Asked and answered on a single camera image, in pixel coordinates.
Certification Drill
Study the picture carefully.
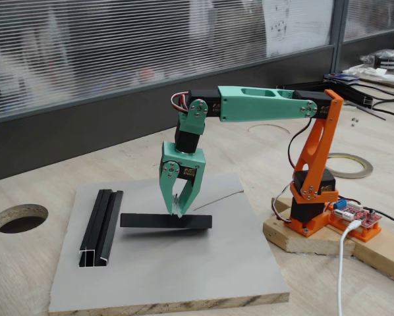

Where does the black slotted rack block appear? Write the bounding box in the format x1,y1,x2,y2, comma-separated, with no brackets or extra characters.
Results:
119,213,213,230

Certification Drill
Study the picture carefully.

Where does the grey laminated chipboard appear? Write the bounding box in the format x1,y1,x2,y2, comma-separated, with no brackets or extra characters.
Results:
47,173,291,313

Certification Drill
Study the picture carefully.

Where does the short black aluminium profile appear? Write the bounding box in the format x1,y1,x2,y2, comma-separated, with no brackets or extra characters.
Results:
78,189,125,269

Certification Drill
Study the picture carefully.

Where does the triangular wooden block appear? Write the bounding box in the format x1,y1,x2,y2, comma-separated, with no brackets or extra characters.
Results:
271,196,293,219

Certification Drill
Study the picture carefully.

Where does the long black aluminium profile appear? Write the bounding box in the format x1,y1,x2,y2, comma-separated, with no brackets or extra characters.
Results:
328,82,374,109
275,81,333,93

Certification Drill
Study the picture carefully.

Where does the wooden block with screw holes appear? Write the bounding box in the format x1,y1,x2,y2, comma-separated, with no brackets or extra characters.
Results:
262,203,356,257

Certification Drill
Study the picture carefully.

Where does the flat tape roll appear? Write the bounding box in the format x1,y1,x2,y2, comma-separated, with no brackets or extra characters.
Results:
325,152,374,180

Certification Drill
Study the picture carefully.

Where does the blue card stack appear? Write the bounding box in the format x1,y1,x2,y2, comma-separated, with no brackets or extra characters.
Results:
324,72,362,86

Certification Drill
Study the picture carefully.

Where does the printed paper sheet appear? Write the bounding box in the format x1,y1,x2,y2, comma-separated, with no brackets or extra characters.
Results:
262,0,335,59

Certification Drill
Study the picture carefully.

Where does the red controller board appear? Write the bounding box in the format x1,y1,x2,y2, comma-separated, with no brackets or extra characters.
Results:
330,196,381,228

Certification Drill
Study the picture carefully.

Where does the long wooden plank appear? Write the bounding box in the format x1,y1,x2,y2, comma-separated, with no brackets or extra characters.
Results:
353,217,394,287

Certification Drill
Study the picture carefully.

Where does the white plastic wrapping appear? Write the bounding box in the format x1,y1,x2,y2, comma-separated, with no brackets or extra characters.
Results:
341,64,394,84

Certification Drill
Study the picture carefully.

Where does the red white black servo wire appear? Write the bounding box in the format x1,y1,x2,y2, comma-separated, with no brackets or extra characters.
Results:
270,182,296,225
170,92,190,115

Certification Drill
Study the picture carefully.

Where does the white usb cable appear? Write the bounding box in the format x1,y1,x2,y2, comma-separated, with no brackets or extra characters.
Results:
336,219,362,316

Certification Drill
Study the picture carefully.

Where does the orange printed board mount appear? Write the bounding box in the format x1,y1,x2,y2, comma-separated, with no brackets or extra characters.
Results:
327,210,382,244

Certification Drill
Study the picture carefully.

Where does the thin black cable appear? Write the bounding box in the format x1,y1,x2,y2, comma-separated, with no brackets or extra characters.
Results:
358,83,394,100
372,100,394,121
364,205,394,232

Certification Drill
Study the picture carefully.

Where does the black device with cables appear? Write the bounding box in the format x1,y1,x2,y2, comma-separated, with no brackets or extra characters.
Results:
360,49,394,72

